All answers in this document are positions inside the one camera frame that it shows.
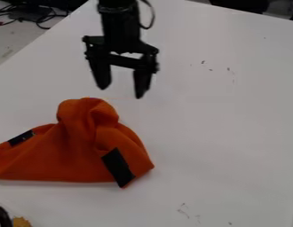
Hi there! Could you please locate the orange cloth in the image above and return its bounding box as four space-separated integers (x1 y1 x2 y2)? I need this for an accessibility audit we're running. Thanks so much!
0 97 156 189

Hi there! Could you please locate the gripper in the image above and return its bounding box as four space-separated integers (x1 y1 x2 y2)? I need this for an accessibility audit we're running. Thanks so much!
81 11 162 99

